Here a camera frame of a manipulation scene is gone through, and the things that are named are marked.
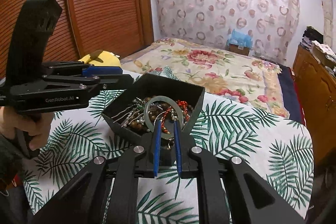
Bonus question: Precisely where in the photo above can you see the black jewelry box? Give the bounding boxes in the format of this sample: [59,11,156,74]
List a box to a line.
[101,73,206,166]

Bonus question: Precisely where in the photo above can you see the green jade bangle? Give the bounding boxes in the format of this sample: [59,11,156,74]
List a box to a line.
[143,96,190,140]

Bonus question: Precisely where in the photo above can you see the left forearm dark sleeve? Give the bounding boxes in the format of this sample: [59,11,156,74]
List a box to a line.
[1,136,33,223]

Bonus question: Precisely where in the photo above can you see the left hand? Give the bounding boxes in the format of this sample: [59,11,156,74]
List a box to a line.
[1,106,54,151]

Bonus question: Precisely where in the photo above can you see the yellow Pikachu plush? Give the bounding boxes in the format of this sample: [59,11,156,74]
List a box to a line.
[79,50,121,67]

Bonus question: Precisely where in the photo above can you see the floral bed quilt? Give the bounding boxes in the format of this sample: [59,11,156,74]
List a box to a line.
[121,38,290,118]

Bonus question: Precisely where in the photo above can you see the patterned lace curtain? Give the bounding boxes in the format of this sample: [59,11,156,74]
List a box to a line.
[154,0,300,63]

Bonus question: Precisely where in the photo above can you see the blue plush toy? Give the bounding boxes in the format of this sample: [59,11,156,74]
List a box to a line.
[227,29,253,49]

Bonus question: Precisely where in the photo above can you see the brown cardboard box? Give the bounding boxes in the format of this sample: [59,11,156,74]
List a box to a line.
[228,44,250,56]

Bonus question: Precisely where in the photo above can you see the wooden sideboard cabinet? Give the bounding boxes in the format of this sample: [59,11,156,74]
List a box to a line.
[293,46,335,164]

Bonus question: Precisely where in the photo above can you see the folded clothes pile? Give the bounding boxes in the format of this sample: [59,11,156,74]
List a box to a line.
[300,26,323,51]

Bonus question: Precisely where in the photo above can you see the beige side curtain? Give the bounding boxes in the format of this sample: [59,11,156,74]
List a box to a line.
[321,0,333,48]

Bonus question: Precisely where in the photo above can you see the red braided cord bracelet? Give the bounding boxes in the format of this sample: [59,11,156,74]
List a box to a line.
[159,99,191,125]

